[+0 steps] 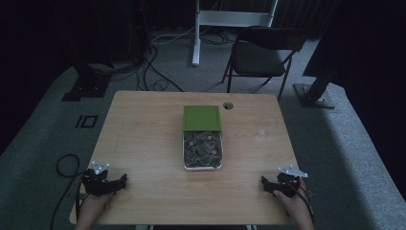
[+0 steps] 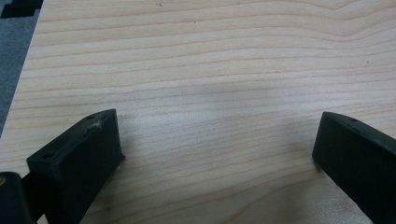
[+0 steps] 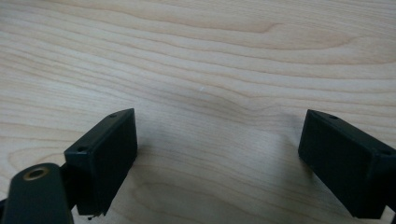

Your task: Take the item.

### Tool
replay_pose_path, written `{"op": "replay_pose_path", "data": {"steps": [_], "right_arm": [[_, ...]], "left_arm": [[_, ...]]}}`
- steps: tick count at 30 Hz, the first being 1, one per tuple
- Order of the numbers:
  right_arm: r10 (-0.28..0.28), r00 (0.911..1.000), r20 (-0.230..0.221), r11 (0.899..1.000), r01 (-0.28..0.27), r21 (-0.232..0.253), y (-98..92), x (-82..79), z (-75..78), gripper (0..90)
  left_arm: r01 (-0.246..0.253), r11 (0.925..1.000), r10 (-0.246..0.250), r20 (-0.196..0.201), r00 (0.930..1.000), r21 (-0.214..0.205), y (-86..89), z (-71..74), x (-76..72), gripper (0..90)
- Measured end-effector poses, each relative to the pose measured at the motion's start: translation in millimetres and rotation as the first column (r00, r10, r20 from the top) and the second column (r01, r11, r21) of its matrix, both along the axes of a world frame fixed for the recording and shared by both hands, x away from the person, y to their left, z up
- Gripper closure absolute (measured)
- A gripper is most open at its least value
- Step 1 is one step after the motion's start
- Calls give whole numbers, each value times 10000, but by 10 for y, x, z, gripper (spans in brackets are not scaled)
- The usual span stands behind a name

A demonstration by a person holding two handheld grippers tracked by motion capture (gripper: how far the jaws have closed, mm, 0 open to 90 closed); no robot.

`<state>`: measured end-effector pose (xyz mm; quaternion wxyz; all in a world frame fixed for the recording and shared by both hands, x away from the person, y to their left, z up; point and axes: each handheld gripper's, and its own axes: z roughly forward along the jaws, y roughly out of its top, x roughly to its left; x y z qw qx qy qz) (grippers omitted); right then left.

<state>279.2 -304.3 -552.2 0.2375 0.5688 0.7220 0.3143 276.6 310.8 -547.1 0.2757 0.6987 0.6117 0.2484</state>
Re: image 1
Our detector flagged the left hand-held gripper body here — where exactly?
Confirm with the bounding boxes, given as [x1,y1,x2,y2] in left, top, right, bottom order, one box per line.
[80,161,113,196]

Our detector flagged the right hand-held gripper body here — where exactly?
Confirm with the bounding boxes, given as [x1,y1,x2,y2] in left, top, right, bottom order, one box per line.
[276,164,309,198]

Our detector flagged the person's right hand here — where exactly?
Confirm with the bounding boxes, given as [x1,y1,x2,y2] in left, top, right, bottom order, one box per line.
[272,177,315,224]

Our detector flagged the person's left hand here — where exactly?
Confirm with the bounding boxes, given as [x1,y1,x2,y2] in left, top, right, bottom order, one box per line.
[76,192,113,224]

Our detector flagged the metal tray of small parts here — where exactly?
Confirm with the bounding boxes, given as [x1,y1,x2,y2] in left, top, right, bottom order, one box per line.
[182,129,224,172]

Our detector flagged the green box lid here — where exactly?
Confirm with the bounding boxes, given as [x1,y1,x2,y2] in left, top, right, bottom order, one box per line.
[182,104,222,133]

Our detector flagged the black slanted stand with base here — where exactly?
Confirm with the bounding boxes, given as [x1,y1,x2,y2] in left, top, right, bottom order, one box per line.
[292,28,344,110]

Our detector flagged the black stand with flat base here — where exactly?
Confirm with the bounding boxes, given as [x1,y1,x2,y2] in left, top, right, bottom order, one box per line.
[60,47,113,103]

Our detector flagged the black folding chair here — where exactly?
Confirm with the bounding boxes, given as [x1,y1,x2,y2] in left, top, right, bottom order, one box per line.
[221,26,306,103]

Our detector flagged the dark equipment tower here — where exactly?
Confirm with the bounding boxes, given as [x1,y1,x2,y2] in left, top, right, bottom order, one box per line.
[126,0,151,63]

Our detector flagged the white metal stand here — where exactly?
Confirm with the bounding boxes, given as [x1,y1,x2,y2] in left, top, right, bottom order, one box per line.
[191,0,280,67]

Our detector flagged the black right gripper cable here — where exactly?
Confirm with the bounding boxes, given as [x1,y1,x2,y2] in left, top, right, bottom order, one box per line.
[295,184,316,224]

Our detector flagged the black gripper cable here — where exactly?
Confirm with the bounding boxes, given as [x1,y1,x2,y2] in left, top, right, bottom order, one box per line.
[49,153,86,230]
[295,184,316,224]

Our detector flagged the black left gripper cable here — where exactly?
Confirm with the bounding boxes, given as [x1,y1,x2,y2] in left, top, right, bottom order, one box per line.
[49,153,86,230]

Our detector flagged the black floor cables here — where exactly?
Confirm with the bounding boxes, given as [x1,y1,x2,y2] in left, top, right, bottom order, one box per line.
[135,44,185,94]

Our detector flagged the white floor cable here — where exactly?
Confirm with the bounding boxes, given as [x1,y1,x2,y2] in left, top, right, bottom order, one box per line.
[150,26,196,46]

